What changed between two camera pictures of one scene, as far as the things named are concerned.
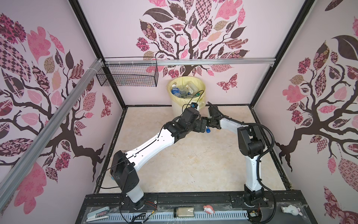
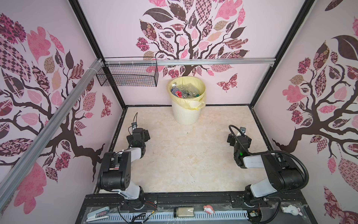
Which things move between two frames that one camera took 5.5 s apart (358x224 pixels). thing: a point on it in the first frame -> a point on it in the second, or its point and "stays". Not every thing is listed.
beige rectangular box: x=185 y=212 stays
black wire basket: x=130 y=72 stays
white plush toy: x=292 y=209 stays
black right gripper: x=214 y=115 -> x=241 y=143
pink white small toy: x=209 y=209 stays
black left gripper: x=197 y=128 -> x=129 y=139
